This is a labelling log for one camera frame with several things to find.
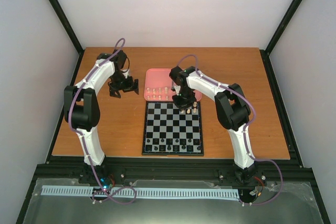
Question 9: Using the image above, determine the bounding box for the light blue cable duct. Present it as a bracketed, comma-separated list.
[40, 185, 239, 201]

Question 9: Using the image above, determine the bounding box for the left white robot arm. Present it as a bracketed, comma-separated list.
[64, 50, 139, 184]

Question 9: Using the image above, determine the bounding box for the pink plastic tray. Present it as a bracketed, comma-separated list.
[143, 68, 203, 102]

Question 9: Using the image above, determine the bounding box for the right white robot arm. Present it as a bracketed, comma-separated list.
[169, 66, 256, 185]

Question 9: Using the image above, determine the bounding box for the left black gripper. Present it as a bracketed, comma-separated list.
[110, 72, 140, 98]

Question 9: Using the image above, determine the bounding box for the black chess piece row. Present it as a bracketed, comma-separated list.
[143, 138, 203, 154]

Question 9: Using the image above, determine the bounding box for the black and white chessboard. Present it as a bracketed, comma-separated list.
[142, 101, 204, 156]

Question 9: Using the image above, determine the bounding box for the black aluminium frame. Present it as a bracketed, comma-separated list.
[17, 0, 330, 223]

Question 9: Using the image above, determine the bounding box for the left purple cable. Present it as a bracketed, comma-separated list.
[68, 37, 137, 205]

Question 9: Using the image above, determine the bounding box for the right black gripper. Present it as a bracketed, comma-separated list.
[172, 88, 196, 112]

